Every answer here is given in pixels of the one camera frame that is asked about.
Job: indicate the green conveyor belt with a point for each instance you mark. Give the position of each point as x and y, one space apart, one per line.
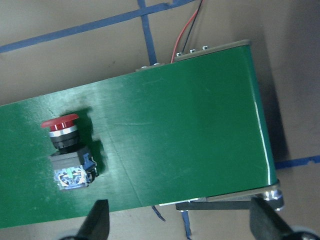
190 129

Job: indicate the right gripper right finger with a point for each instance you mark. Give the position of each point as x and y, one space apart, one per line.
265 223

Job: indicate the red push button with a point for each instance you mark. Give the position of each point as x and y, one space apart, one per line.
73 164

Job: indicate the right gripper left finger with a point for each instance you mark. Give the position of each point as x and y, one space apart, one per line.
96 225

